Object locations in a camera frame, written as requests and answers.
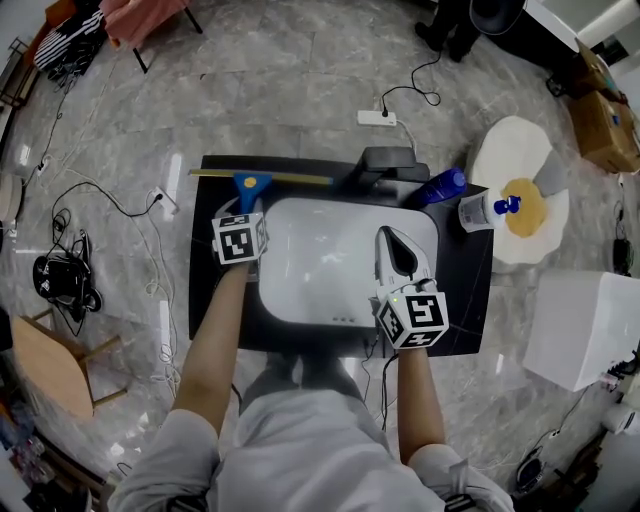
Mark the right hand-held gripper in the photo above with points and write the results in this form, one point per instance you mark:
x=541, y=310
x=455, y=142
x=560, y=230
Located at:
x=415, y=320

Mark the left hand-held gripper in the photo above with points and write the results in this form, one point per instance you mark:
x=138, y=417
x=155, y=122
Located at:
x=239, y=239

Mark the blue and yellow squeegee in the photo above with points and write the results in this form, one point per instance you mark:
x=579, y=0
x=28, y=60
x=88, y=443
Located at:
x=247, y=182

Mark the person's right forearm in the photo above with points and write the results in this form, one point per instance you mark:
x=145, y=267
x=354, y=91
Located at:
x=420, y=405

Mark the person's left forearm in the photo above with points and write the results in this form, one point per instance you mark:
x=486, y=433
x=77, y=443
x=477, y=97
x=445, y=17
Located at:
x=210, y=350

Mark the white sink basin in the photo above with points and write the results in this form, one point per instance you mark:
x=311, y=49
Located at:
x=325, y=260

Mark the white power strip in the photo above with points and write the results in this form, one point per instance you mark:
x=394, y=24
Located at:
x=375, y=118
x=45, y=164
x=164, y=200

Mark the white pump bottle blue cap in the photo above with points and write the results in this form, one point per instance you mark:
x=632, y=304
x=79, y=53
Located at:
x=477, y=212

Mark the black top wooden table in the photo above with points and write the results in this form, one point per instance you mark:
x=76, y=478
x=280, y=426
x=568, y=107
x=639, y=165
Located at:
x=210, y=300

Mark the black faucet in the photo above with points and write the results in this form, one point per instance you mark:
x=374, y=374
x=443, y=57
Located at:
x=387, y=160

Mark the person's grey trousers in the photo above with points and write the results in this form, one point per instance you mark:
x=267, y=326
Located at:
x=300, y=375

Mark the fried egg shaped cushion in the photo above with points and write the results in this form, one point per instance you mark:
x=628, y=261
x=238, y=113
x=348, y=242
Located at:
x=515, y=150

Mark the white cube cabinet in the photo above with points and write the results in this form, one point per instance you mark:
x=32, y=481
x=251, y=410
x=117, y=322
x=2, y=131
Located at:
x=580, y=330

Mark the black headset on floor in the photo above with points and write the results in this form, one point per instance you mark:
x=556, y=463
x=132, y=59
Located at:
x=62, y=275

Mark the pink armchair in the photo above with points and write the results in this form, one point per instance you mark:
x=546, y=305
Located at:
x=135, y=20

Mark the person's grey shirt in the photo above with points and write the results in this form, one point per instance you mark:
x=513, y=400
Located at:
x=310, y=460

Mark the round white tub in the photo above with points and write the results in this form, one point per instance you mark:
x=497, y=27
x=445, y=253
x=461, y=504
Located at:
x=10, y=197

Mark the orange sofa with striped blanket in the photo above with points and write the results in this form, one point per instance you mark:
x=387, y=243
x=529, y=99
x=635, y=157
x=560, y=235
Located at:
x=70, y=40

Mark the large cardboard box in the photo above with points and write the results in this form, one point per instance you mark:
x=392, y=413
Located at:
x=605, y=130

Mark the black round device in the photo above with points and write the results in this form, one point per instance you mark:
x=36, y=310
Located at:
x=530, y=470

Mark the light wooden side table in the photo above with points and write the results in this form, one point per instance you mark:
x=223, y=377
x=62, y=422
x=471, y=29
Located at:
x=50, y=365

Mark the black metal rack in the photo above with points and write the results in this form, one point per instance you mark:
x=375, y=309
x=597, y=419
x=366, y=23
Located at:
x=15, y=80

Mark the black bathtub with white rim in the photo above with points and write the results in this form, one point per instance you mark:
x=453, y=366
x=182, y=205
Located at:
x=540, y=30

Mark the small cardboard box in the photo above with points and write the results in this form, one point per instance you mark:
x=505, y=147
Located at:
x=595, y=65

